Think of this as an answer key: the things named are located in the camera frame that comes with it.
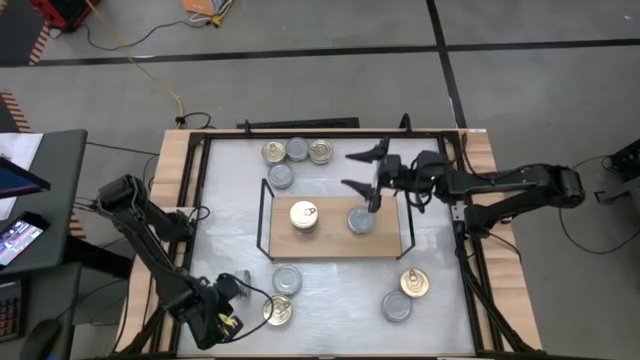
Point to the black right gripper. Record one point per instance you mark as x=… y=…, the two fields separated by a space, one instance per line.
x=390 y=172

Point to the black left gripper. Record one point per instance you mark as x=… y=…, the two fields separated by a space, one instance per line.
x=210 y=331

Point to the green tuna can silver lid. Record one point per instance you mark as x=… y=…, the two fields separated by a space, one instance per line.
x=287 y=279
x=245 y=280
x=397 y=306
x=297 y=149
x=281 y=176
x=361 y=220

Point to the blue salmon can gold lid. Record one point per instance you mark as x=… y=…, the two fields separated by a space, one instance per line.
x=274 y=152
x=278 y=310
x=320 y=151
x=414 y=282
x=304 y=215

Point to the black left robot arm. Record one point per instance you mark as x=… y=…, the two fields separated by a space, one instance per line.
x=150 y=250

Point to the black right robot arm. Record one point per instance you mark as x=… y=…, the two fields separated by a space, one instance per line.
x=500 y=182

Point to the yellow label tag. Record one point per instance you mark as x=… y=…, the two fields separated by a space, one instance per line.
x=228 y=320

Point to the black perforated panel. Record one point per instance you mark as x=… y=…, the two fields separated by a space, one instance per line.
x=300 y=123

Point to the grey desk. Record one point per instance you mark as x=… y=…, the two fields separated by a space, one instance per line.
x=60 y=200

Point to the black rounded object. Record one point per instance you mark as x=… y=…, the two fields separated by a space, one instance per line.
x=42 y=342

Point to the black smartphone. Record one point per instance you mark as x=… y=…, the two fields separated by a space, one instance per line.
x=17 y=237

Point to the black keypad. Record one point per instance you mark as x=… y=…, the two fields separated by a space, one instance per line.
x=10 y=310

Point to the orange box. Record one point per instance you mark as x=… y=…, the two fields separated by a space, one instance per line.
x=200 y=6

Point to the dark tablet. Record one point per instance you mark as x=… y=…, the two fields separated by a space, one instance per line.
x=15 y=180

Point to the white paper sheet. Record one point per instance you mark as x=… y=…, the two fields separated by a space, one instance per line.
x=22 y=147

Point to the black floor equipment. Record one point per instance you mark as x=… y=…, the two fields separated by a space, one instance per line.
x=625 y=165

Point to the black orange striped mat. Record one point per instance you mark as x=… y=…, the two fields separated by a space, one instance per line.
x=9 y=112
x=15 y=30

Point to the red toolbox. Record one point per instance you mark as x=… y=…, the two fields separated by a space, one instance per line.
x=65 y=12

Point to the wooden shelf with black frame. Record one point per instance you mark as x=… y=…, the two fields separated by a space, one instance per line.
x=330 y=235

